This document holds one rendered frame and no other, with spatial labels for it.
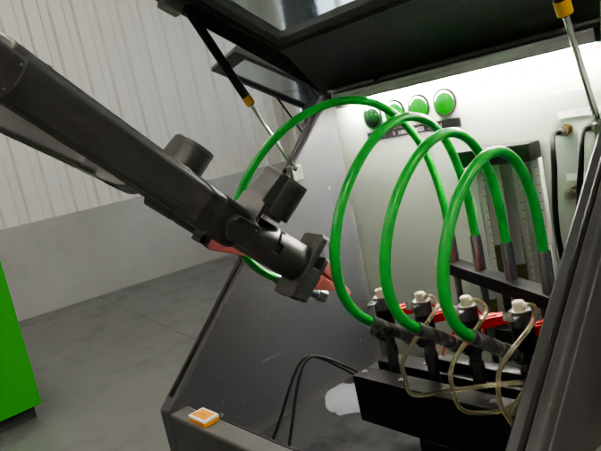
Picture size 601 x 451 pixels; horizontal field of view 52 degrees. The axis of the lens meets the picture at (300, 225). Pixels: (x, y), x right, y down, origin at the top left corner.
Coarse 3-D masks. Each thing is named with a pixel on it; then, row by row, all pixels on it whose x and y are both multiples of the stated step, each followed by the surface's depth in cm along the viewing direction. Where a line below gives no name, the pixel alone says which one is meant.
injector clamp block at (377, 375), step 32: (384, 384) 94; (416, 384) 92; (448, 384) 93; (384, 416) 96; (416, 416) 91; (448, 416) 86; (480, 416) 82; (512, 416) 78; (448, 448) 88; (480, 448) 83
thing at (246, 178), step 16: (352, 96) 101; (304, 112) 98; (384, 112) 103; (288, 128) 98; (272, 144) 97; (416, 144) 105; (256, 160) 96; (432, 160) 106; (432, 176) 107; (240, 192) 96; (256, 272) 98; (272, 272) 99
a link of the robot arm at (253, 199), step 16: (272, 176) 84; (288, 176) 84; (256, 192) 84; (272, 192) 84; (288, 192) 85; (304, 192) 87; (256, 208) 83; (272, 208) 84; (288, 208) 85; (224, 224) 78; (240, 224) 79; (256, 224) 82; (240, 240) 80
